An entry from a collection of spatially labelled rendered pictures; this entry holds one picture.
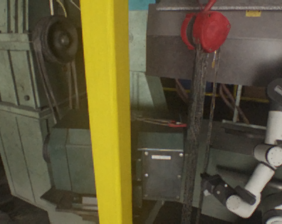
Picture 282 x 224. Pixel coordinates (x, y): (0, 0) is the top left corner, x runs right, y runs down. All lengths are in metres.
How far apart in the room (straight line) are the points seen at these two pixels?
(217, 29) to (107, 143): 0.60
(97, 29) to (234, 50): 1.00
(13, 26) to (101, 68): 1.04
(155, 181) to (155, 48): 0.86
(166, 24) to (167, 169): 0.90
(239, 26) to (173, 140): 0.77
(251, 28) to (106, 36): 1.02
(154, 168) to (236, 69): 0.76
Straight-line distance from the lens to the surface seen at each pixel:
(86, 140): 1.22
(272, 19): 1.49
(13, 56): 1.69
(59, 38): 1.49
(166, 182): 1.29
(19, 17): 1.61
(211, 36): 0.95
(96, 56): 0.64
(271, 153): 1.04
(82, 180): 1.37
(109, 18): 0.61
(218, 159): 1.66
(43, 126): 1.61
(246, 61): 1.48
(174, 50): 1.54
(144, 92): 1.72
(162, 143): 1.19
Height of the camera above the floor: 1.37
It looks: 21 degrees down
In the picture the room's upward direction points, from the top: straight up
